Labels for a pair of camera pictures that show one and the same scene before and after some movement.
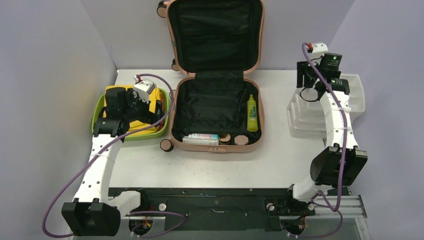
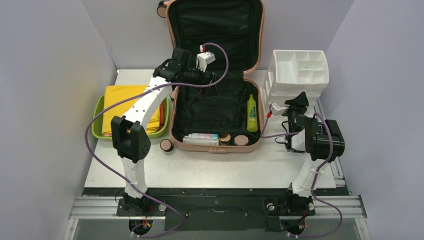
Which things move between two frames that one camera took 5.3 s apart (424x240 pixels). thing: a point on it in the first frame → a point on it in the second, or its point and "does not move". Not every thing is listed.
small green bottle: (252, 117) does not move
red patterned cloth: (161, 126) does not move
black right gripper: (305, 74) → (298, 103)
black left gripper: (149, 117) → (210, 79)
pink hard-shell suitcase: (216, 107) does not move
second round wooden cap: (241, 140) does not move
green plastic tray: (165, 98) does not move
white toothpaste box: (201, 139) does not move
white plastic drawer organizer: (307, 118) → (291, 72)
